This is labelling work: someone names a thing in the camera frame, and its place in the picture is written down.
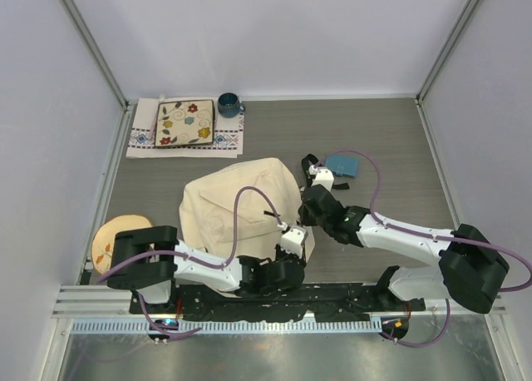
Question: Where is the dark blue ceramic mug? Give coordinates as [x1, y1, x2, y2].
[217, 92, 246, 118]

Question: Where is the cream canvas backpack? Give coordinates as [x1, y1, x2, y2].
[179, 158, 315, 264]

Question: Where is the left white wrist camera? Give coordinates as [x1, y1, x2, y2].
[280, 225, 308, 260]

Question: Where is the white patterned placemat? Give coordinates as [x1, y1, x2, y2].
[126, 97, 244, 159]

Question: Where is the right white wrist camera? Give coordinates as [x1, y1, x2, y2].
[308, 165, 334, 191]

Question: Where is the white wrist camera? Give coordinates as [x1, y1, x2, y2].
[280, 225, 308, 260]
[308, 165, 334, 191]

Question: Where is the round wooden bird coaster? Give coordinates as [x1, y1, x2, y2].
[91, 215, 153, 275]

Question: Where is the slotted grey cable duct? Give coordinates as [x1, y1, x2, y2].
[71, 317, 382, 335]

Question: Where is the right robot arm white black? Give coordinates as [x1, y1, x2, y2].
[300, 186, 510, 314]

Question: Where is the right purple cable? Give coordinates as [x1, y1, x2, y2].
[313, 149, 532, 349]

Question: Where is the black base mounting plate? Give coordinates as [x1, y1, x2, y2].
[146, 283, 426, 323]

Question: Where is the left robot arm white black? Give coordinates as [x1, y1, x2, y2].
[101, 226, 308, 314]

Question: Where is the floral square ceramic plate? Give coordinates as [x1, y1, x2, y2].
[154, 100, 215, 148]

